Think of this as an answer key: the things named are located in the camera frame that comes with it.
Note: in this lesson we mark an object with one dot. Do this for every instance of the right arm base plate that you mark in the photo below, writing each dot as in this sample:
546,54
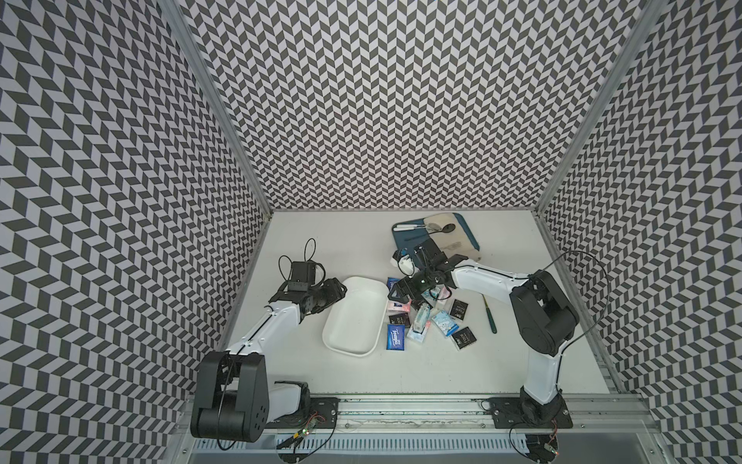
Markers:
511,411

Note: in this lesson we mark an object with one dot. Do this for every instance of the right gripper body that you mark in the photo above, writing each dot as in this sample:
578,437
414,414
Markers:
417,283

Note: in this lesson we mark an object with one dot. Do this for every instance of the white storage box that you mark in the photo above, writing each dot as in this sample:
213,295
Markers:
354,324

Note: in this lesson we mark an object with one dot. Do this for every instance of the teal tray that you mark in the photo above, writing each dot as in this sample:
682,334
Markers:
399,237

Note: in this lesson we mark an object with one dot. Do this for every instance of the black tissue pack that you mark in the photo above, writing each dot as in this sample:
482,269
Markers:
401,319
458,310
464,338

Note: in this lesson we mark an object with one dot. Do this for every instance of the black tissue pack left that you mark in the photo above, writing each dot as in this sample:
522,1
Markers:
401,319

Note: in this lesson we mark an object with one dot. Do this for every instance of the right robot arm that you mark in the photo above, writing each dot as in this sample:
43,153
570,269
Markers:
546,322

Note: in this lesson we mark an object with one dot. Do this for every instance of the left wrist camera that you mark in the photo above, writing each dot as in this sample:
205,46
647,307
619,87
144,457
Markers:
302,276

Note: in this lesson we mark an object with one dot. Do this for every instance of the black tissue pack lower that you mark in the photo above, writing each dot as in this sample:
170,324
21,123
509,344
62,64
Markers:
464,338

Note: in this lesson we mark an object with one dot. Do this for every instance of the pale blue pink pack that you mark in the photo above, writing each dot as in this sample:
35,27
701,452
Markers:
418,337

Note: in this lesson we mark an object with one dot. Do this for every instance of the white handled knife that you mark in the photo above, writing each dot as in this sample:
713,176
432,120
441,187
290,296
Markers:
403,227

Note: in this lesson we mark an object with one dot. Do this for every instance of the light blue tissue pack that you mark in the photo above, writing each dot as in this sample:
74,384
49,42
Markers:
446,324

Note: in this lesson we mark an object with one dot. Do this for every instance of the aluminium front rail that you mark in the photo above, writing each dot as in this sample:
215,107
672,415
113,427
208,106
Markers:
471,413

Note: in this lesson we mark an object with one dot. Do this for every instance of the blue Tempo pack lower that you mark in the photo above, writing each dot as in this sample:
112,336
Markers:
395,341

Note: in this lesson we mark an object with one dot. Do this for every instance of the teal cartoon tissue pack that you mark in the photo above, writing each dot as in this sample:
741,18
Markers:
431,297

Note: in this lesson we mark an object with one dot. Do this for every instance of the dark metal spoon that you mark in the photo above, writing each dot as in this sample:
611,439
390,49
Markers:
431,229

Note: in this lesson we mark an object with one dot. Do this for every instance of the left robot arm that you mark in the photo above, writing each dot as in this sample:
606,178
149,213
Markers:
235,399

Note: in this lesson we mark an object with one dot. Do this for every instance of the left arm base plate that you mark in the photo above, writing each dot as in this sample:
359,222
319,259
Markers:
326,408

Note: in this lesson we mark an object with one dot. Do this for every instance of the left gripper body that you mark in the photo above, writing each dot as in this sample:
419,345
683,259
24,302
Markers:
325,294

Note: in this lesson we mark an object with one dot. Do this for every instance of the black tissue pack upper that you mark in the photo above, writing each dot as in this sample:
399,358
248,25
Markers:
458,310

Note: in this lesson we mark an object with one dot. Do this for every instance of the beige cloth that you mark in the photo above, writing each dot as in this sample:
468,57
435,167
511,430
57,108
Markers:
457,242

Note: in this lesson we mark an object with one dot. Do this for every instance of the dark blue Tempo pack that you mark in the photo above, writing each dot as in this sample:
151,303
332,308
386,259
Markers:
393,283

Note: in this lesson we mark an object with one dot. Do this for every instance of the mint green tissue pack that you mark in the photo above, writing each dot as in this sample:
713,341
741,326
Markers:
421,318

